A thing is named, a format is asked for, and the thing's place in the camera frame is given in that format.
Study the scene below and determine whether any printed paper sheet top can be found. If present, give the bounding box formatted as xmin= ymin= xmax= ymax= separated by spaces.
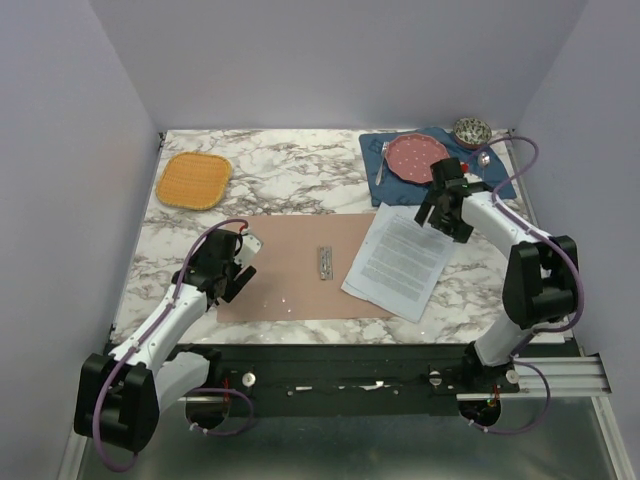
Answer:
xmin=343 ymin=204 xmax=455 ymax=293

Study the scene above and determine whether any pink folder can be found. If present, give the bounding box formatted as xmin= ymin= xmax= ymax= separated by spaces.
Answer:
xmin=217 ymin=213 xmax=392 ymax=324

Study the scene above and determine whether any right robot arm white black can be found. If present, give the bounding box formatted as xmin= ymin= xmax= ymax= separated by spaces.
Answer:
xmin=415 ymin=158 xmax=584 ymax=392

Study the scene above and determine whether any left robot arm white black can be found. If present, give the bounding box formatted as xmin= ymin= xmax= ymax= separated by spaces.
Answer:
xmin=73 ymin=228 xmax=263 ymax=454

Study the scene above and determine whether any metal folder clip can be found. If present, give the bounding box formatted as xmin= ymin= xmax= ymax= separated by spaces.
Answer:
xmin=318 ymin=246 xmax=334 ymax=281

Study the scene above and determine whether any pink dotted plate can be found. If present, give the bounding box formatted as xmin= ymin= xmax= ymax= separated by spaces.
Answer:
xmin=385 ymin=133 xmax=450 ymax=184

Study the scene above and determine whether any blue cloth placemat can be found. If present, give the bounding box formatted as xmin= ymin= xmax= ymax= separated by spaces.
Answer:
xmin=359 ymin=127 xmax=509 ymax=207

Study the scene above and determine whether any silver spoon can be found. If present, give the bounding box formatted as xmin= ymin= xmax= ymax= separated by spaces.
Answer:
xmin=477 ymin=151 xmax=491 ymax=179

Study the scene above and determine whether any printed paper stack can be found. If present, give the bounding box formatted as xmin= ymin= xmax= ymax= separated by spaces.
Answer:
xmin=341 ymin=280 xmax=433 ymax=323

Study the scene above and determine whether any silver fork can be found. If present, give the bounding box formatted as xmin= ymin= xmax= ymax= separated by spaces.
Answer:
xmin=375 ymin=141 xmax=389 ymax=186

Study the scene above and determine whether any floral patterned bowl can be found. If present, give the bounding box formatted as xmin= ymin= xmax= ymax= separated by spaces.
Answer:
xmin=452 ymin=117 xmax=493 ymax=150

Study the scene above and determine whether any orange woven mat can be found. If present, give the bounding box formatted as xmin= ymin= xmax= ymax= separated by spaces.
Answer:
xmin=155 ymin=152 xmax=232 ymax=211

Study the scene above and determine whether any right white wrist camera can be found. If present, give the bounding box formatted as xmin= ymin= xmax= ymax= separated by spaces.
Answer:
xmin=464 ymin=170 xmax=482 ymax=184

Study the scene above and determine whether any black mounting base plate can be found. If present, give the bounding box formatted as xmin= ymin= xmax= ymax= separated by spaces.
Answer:
xmin=172 ymin=344 xmax=519 ymax=418

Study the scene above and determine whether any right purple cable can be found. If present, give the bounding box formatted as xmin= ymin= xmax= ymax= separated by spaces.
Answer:
xmin=462 ymin=135 xmax=584 ymax=361

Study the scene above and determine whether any purple cable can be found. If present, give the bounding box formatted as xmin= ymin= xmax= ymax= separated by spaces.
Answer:
xmin=94 ymin=218 xmax=251 ymax=472
xmin=462 ymin=135 xmax=584 ymax=361

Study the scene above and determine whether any aluminium rail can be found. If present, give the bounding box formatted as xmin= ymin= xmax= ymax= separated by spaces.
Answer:
xmin=457 ymin=355 xmax=612 ymax=401

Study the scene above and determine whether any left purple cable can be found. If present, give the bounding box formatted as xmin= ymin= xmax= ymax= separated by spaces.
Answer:
xmin=94 ymin=218 xmax=251 ymax=472

